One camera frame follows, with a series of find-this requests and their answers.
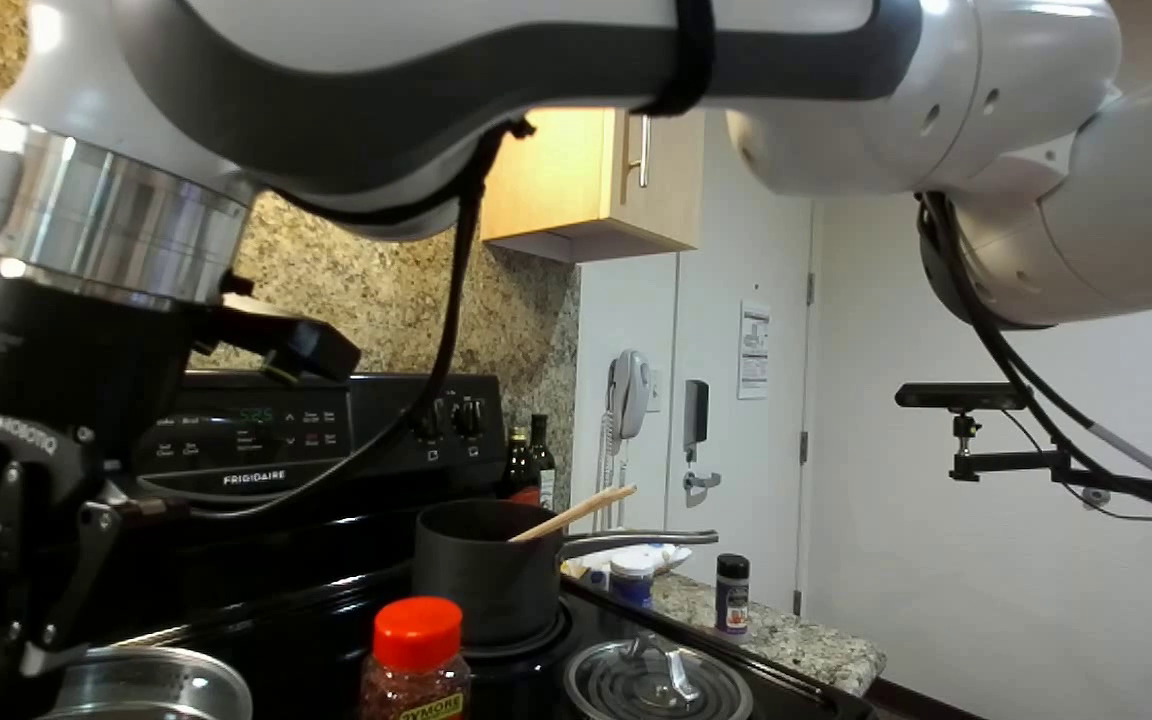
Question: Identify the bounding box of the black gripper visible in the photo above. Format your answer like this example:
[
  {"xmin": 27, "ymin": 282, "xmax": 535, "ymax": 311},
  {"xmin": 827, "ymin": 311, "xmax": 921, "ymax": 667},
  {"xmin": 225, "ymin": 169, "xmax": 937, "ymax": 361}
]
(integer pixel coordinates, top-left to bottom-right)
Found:
[{"xmin": 0, "ymin": 276, "xmax": 359, "ymax": 675}]

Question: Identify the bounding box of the big glass lid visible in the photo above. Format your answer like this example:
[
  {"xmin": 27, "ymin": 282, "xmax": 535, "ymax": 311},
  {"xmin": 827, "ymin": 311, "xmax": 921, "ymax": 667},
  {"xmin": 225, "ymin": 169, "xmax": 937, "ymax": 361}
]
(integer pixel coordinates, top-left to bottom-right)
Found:
[{"xmin": 39, "ymin": 646, "xmax": 253, "ymax": 720}]

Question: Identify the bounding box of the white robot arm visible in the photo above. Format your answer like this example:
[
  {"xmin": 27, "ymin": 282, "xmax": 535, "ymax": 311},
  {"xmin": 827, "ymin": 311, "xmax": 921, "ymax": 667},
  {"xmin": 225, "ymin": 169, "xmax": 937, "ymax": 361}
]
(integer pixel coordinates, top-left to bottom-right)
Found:
[{"xmin": 0, "ymin": 0, "xmax": 1152, "ymax": 443}]

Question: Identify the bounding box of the small glass lid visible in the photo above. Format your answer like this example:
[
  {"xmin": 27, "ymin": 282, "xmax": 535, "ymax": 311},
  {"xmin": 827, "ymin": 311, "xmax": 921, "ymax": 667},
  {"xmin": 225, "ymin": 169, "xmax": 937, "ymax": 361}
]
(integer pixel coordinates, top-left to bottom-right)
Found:
[{"xmin": 562, "ymin": 637, "xmax": 752, "ymax": 720}]

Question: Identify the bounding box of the black electric stove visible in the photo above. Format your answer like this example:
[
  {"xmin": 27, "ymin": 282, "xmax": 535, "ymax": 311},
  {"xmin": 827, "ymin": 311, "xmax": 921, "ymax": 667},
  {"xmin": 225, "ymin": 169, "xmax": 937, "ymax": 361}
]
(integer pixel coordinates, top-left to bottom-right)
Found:
[{"xmin": 0, "ymin": 372, "xmax": 871, "ymax": 720}]

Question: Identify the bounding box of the red cap spice jar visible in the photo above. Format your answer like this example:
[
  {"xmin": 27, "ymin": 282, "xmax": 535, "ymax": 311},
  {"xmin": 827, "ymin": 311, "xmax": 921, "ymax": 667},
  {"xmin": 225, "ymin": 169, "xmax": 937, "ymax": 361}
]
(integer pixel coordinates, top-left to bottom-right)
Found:
[{"xmin": 359, "ymin": 597, "xmax": 472, "ymax": 720}]

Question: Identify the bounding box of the small black saucepan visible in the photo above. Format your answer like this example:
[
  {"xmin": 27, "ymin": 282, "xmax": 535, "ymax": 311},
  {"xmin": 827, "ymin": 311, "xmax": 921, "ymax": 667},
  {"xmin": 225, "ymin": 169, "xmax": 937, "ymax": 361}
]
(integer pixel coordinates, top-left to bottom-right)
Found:
[{"xmin": 411, "ymin": 500, "xmax": 714, "ymax": 651}]

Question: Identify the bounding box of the dark glass bottle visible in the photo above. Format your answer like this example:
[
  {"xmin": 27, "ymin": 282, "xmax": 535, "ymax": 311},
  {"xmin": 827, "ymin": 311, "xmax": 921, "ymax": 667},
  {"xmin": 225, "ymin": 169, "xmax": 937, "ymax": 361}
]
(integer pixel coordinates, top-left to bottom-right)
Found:
[{"xmin": 533, "ymin": 415, "xmax": 557, "ymax": 506}]

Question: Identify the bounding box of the wooden spoon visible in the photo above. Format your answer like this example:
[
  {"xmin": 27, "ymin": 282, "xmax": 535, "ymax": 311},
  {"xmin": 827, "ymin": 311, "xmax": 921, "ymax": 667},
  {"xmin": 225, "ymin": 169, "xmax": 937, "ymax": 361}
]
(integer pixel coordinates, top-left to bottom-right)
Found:
[{"xmin": 506, "ymin": 485, "xmax": 637, "ymax": 543}]

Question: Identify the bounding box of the black cap spice shaker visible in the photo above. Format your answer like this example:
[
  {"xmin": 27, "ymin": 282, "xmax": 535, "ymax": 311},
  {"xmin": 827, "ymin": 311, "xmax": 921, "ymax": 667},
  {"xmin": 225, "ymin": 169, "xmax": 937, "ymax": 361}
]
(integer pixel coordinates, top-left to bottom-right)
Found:
[{"xmin": 714, "ymin": 550, "xmax": 749, "ymax": 637}]

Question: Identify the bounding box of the white door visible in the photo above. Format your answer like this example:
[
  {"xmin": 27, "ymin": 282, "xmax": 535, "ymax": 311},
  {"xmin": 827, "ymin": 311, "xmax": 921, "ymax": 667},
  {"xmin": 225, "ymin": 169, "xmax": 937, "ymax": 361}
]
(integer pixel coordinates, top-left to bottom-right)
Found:
[{"xmin": 667, "ymin": 110, "xmax": 812, "ymax": 607}]

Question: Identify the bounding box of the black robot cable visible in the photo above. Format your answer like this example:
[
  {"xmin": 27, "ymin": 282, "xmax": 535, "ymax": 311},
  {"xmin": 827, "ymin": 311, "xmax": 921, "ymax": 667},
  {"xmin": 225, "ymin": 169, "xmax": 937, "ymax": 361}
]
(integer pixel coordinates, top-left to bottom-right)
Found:
[{"xmin": 130, "ymin": 116, "xmax": 535, "ymax": 523}]

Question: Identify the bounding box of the white wall phone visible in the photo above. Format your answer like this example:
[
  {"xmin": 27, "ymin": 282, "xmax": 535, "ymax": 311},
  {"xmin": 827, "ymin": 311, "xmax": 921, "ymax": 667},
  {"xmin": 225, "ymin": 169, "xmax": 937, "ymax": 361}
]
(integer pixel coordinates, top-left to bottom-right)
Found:
[{"xmin": 604, "ymin": 349, "xmax": 646, "ymax": 439}]

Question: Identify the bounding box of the wooden wall cabinet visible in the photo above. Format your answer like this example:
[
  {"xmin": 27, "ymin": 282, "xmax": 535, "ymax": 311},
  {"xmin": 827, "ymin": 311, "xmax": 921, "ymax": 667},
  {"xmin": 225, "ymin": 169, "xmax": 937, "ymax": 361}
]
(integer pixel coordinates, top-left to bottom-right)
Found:
[{"xmin": 479, "ymin": 106, "xmax": 703, "ymax": 263}]

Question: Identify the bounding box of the black camera on stand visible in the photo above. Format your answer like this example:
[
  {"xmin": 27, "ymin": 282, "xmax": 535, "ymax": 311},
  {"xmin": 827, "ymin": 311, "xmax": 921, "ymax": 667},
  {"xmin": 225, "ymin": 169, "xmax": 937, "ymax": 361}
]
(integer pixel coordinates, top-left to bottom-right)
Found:
[{"xmin": 894, "ymin": 385, "xmax": 1152, "ymax": 523}]

